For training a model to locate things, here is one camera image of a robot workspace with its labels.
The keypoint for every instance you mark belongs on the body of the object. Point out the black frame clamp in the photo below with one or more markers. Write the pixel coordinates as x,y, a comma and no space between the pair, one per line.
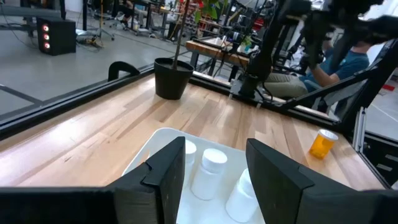
122,64

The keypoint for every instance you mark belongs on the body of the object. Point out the wooden workbench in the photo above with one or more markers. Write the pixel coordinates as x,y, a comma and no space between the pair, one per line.
211,51

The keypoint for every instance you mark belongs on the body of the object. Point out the white plastic basket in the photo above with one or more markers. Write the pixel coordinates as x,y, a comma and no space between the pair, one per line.
202,211

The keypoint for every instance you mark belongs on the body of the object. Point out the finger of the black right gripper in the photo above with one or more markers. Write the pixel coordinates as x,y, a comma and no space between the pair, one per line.
313,49
340,53

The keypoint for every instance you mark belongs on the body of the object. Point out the black aluminium table frame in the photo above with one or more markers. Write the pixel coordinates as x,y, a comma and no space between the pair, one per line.
77,96

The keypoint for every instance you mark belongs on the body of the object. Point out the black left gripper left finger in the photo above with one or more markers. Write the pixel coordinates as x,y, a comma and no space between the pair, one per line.
149,193

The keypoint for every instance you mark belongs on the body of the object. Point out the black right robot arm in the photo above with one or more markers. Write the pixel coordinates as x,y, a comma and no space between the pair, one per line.
264,56

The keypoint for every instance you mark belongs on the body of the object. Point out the black plant pot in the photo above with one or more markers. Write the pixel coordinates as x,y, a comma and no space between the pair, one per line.
172,81

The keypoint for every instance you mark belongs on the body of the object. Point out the person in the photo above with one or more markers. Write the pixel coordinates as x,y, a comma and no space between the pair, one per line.
342,67

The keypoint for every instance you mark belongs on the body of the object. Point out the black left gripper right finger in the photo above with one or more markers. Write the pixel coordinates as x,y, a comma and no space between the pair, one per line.
280,193

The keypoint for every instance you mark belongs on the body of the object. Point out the orange pill bottle white cap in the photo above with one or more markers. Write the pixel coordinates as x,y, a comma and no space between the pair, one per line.
321,144

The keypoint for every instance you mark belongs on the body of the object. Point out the green leafy plant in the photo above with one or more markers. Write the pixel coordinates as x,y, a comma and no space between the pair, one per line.
212,12

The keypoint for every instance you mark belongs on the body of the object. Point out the black box red lights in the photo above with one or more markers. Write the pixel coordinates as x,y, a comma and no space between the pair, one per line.
62,37

